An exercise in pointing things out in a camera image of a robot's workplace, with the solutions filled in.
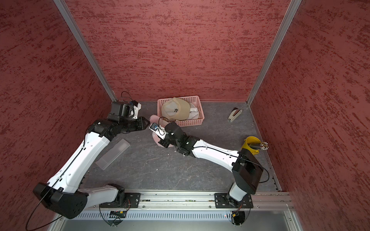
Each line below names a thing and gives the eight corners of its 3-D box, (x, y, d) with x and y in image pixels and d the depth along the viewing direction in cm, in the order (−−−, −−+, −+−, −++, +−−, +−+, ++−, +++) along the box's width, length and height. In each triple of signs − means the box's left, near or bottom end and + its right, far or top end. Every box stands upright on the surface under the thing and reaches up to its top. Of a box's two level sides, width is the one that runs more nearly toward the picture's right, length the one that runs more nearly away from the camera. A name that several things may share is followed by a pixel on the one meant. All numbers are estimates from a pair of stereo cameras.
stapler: (225, 120, 112) (226, 117, 109) (234, 109, 120) (235, 106, 117) (232, 124, 109) (233, 121, 107) (241, 112, 117) (242, 110, 114)
